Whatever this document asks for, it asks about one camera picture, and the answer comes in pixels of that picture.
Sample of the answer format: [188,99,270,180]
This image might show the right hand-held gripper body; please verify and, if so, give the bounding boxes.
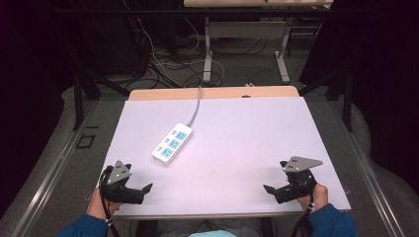
[274,155,324,205]

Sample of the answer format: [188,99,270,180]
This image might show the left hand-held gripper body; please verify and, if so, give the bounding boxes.
[99,159,146,205]

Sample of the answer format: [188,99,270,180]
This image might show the person's right hand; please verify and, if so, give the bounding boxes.
[296,183,330,212]

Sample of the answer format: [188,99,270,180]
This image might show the person's left hand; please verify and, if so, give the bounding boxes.
[86,187,124,221]

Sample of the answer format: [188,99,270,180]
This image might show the white board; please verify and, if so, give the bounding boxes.
[101,96,352,218]

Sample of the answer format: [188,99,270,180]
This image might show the white power strip blue sockets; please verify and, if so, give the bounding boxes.
[150,122,194,167]

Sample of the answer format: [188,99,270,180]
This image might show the light blue cloth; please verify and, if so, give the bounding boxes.
[188,229,238,237]

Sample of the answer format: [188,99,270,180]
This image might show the black metal stand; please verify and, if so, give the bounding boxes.
[70,65,131,131]
[297,63,355,132]

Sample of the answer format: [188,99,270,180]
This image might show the wooden table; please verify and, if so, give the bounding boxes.
[127,85,300,102]

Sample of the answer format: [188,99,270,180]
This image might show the white desk with metal legs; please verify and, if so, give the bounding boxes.
[183,0,334,85]

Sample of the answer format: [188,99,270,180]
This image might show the left hand-held gripper black cable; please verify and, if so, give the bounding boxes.
[99,165,122,237]

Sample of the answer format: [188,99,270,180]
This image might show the hand-held gripper black cable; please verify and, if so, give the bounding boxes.
[99,165,122,237]
[290,194,316,237]

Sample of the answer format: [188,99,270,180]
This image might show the right hand-held gripper black cable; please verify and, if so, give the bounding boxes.
[290,194,316,237]

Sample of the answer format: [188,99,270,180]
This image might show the aluminium floor rail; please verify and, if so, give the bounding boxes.
[9,98,100,237]
[329,98,408,237]

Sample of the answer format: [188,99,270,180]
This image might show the grey power strip cable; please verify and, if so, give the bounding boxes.
[186,85,203,128]

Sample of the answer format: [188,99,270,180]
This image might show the tangle of floor cables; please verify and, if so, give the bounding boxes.
[120,0,270,90]

